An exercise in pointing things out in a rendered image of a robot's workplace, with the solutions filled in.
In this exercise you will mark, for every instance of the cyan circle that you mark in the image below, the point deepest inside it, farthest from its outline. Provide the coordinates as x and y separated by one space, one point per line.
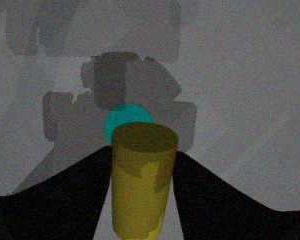
122 114

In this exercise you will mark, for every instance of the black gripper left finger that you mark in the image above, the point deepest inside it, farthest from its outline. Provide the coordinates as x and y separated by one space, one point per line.
65 207

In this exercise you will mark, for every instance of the yellow cylinder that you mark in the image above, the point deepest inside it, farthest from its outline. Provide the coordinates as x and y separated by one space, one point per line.
143 165

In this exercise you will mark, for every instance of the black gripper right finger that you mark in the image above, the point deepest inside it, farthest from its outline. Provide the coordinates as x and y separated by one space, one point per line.
210 209

